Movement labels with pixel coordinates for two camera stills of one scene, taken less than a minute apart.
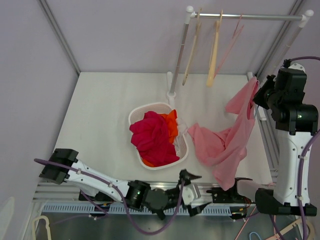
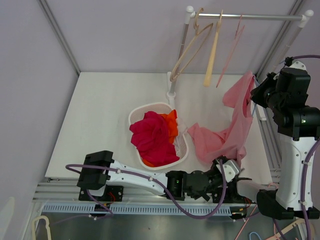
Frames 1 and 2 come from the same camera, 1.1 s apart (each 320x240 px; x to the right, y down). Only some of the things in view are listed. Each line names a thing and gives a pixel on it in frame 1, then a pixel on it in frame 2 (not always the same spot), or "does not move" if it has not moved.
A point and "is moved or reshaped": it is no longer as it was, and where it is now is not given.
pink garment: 224,149 is moved or reshaped
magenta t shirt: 151,138 does not move
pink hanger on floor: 269,184 does not move
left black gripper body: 172,200 -> 213,181
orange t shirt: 171,118 does not move
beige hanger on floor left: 49,235 does not move
